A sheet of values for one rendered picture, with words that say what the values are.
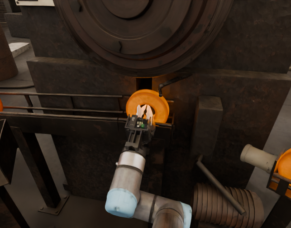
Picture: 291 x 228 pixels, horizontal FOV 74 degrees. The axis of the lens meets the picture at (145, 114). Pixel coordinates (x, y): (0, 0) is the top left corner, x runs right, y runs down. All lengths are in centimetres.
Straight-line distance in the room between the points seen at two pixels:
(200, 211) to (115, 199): 33
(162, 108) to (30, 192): 113
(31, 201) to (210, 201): 111
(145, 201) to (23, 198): 106
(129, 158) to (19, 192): 114
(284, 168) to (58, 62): 83
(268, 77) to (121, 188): 56
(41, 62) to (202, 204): 78
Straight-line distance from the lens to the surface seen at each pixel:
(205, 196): 74
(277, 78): 76
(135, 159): 53
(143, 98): 67
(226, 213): 75
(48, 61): 87
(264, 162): 68
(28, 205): 149
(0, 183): 78
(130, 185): 51
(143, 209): 60
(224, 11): 56
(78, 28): 62
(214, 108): 64
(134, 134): 58
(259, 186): 158
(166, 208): 57
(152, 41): 48
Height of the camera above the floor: 112
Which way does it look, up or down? 33 degrees down
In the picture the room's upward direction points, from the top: straight up
